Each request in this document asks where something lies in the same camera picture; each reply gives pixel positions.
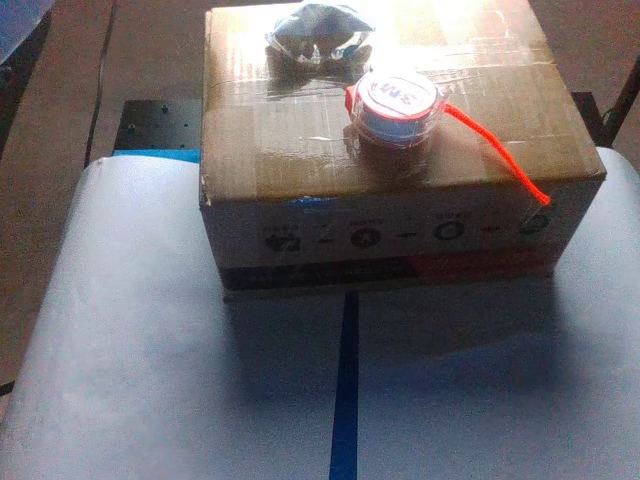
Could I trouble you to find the brown cardboard box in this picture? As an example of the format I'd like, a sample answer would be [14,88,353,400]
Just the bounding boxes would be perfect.
[197,0,608,305]

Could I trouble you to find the white table cover sheet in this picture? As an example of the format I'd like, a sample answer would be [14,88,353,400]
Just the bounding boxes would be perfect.
[0,144,640,480]

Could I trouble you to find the blue tape strip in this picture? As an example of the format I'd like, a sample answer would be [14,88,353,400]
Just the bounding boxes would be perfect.
[328,290,362,480]

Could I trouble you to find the black metal stand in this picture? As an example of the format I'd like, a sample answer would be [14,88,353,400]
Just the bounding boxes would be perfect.
[596,48,640,149]

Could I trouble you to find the blue plastic bag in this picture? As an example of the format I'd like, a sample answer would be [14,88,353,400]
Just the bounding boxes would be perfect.
[261,1,378,67]

